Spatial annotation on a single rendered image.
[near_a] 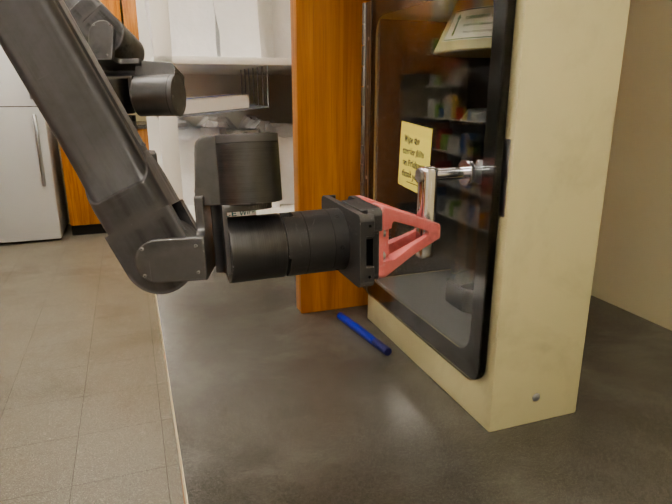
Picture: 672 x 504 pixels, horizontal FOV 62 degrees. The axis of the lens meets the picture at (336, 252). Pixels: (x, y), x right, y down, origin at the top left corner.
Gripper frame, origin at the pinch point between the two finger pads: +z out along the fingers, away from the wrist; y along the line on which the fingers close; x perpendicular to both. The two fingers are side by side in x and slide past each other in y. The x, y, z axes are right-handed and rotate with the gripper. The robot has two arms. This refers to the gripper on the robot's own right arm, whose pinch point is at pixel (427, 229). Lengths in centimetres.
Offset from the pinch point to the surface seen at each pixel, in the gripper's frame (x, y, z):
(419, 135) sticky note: -8.1, 9.9, 4.1
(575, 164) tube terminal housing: -6.3, -5.2, 12.4
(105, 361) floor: 114, 225, -50
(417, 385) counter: 20.7, 5.8, 2.6
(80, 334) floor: 114, 264, -64
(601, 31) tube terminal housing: -17.8, -5.2, 13.7
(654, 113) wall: -9, 19, 48
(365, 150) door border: -4.9, 25.5, 4.1
